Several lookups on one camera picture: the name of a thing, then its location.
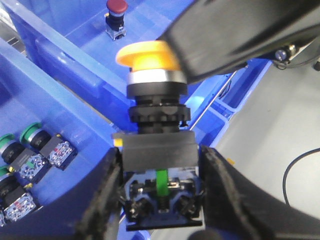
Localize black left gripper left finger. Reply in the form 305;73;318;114
0;147;122;240

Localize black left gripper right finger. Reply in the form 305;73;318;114
199;145;320;240

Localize yellow mushroom push button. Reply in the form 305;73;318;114
113;40;203;231

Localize red mushroom push button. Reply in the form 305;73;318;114
105;0;128;41

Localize green push button upper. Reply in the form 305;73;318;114
19;122;78;171

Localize green push button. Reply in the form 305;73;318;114
0;165;38;227
19;122;78;171
0;133;51;184

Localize green push button middle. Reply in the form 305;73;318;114
0;133;51;184

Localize green push button lower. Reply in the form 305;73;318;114
0;165;38;227

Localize left blue plastic crate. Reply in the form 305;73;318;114
0;37;153;240

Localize blue plastic crate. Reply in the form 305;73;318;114
0;37;153;240
2;0;270;146

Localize right blue plastic crate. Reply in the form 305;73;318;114
2;0;270;146

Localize black floor cable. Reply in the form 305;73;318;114
282;147;320;207

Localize stainless steel rack frame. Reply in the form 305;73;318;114
0;3;27;56

